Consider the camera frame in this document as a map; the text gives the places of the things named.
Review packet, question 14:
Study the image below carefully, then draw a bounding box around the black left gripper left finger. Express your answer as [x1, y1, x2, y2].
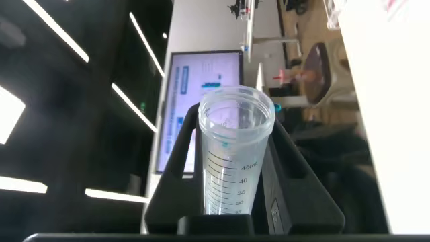
[144, 102, 206, 235]

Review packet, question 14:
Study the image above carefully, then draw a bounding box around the black wheeled robot base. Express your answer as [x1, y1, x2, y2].
[284, 0, 310, 16]

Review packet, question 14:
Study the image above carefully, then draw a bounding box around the large display screen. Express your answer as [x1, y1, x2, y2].
[155, 50, 245, 176]

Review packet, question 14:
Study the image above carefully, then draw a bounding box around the brown topped stool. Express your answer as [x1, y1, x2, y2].
[301, 41, 357, 108]

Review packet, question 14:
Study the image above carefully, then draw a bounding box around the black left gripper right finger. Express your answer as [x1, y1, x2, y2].
[251, 118, 347, 235]

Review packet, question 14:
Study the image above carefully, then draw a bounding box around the long white desk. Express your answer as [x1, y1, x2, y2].
[239, 0, 300, 62]

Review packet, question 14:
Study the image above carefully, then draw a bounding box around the blue pigment test tube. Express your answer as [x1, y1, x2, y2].
[198, 85, 277, 216]

